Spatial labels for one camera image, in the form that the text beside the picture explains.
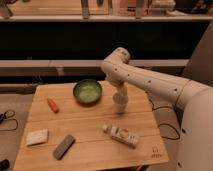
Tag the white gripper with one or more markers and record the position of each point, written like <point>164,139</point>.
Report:
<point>122,88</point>

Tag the green ceramic bowl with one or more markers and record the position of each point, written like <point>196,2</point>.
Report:
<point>87,91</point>

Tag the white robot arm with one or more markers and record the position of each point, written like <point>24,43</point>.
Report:
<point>195,151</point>

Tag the white paper cup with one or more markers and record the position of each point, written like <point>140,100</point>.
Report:
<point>120,102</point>

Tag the white plastic bottle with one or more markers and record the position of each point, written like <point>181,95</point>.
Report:
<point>121,135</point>

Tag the orange carrot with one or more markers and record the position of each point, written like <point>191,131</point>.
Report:
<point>53,106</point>

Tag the white sponge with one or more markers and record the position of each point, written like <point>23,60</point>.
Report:
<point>37,137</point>

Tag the black object bottom left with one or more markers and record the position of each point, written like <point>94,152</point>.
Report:
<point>4,164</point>

